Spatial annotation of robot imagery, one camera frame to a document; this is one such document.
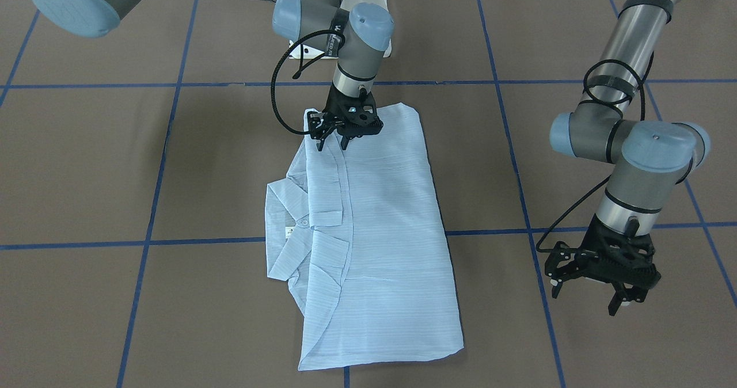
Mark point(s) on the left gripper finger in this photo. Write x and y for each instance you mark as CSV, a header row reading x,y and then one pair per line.
x,y
565,263
623,295

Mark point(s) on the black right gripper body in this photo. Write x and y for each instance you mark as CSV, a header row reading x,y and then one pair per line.
x,y
332,113

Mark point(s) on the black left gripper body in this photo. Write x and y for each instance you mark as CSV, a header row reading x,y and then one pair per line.
x,y
591,243

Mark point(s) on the light blue striped shirt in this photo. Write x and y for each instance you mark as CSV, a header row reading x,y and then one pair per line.
x,y
357,236

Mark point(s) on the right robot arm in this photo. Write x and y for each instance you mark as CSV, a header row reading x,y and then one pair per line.
x,y
96,18

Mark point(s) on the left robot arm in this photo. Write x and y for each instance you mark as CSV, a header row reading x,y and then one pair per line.
x,y
649,158

